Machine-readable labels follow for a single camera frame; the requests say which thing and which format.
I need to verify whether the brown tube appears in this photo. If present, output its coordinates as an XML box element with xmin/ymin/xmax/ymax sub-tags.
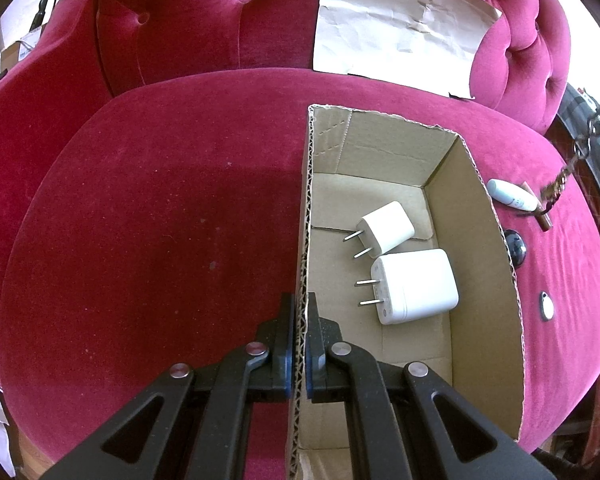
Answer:
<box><xmin>522</xmin><ymin>182</ymin><xmax>554</xmax><ymax>233</ymax></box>

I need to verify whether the cardboard box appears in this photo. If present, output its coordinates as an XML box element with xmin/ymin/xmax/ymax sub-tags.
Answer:
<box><xmin>286</xmin><ymin>104</ymin><xmax>526</xmax><ymax>480</ymax></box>

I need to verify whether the black charger cable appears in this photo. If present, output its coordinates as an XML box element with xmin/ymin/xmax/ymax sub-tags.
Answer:
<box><xmin>29</xmin><ymin>0</ymin><xmax>62</xmax><ymax>32</ymax></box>

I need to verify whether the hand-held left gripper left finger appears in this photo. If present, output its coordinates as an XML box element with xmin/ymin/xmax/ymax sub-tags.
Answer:
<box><xmin>40</xmin><ymin>292</ymin><xmax>297</xmax><ymax>480</ymax></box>

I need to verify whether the small white plug charger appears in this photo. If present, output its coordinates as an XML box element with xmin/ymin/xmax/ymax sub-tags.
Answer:
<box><xmin>344</xmin><ymin>201</ymin><xmax>415</xmax><ymax>260</ymax></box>

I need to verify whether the small white oval tag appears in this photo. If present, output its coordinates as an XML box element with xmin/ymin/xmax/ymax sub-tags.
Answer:
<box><xmin>538</xmin><ymin>290</ymin><xmax>556</xmax><ymax>322</ymax></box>

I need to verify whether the brown paper sheet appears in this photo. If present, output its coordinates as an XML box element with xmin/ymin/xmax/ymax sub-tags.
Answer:
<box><xmin>312</xmin><ymin>0</ymin><xmax>504</xmax><ymax>101</ymax></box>

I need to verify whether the black round object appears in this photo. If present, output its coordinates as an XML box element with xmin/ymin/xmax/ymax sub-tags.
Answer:
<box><xmin>503</xmin><ymin>228</ymin><xmax>529</xmax><ymax>267</ymax></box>

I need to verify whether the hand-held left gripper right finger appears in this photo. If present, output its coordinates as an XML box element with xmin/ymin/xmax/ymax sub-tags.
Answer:
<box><xmin>305</xmin><ymin>295</ymin><xmax>562</xmax><ymax>480</ymax></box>

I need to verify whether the metal keychain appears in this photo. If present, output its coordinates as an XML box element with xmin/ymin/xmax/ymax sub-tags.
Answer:
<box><xmin>517</xmin><ymin>102</ymin><xmax>600</xmax><ymax>219</ymax></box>

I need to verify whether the large white plug charger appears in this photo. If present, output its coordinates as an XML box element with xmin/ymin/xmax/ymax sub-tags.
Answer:
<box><xmin>356</xmin><ymin>248</ymin><xmax>460</xmax><ymax>326</ymax></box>

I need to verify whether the red velvet tufted sofa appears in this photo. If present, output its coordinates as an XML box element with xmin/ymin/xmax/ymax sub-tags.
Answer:
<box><xmin>0</xmin><ymin>0</ymin><xmax>600</xmax><ymax>463</ymax></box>

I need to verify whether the light blue white bottle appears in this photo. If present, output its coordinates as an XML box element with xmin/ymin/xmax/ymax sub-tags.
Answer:
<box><xmin>486</xmin><ymin>179</ymin><xmax>541</xmax><ymax>212</ymax></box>

